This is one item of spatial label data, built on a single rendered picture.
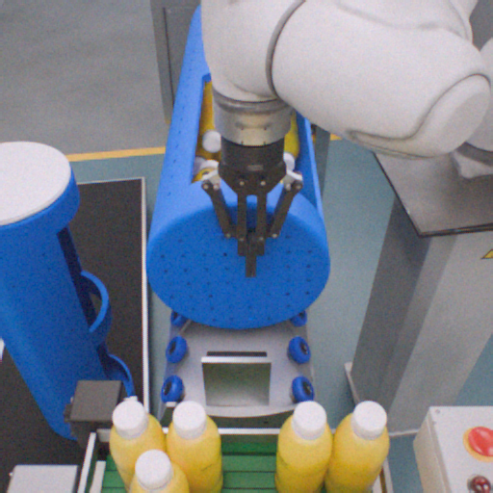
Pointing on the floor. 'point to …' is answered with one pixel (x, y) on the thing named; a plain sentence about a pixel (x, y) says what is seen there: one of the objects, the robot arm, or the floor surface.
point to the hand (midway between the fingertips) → (250, 253)
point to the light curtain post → (322, 156)
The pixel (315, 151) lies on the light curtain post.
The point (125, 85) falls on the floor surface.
